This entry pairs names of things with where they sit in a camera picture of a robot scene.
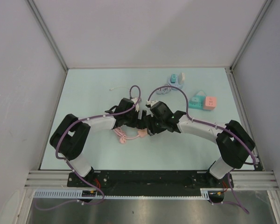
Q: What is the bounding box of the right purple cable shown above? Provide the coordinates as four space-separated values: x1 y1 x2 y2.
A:
147 85 257 215

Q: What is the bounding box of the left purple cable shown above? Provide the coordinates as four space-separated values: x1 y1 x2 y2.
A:
35 85 142 212

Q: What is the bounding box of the blue round power strip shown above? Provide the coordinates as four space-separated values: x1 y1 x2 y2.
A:
156 79 184 95

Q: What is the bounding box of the pink power strip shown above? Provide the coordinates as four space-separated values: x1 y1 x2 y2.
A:
138 128 148 138

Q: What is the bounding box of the pink cable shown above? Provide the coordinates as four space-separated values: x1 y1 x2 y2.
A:
113 127 140 145

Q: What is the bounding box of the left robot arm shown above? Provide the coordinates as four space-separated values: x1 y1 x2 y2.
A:
49 98 141 187

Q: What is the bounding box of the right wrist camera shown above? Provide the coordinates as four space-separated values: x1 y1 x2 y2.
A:
145 100 159 108

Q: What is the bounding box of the white square adapter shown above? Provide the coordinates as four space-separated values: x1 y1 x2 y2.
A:
178 72 185 85

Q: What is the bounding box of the pink cube socket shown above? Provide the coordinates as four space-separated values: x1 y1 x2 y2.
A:
203 96 217 111

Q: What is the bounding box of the grey cable duct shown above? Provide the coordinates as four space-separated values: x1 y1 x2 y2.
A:
33 189 216 200

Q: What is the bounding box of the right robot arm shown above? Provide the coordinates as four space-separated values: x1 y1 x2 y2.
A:
144 100 255 187

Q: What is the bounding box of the light teal charger plug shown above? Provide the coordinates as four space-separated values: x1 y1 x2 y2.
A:
191 96 201 105

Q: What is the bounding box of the purple cable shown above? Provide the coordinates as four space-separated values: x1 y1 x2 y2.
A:
147 85 257 215
35 85 142 212

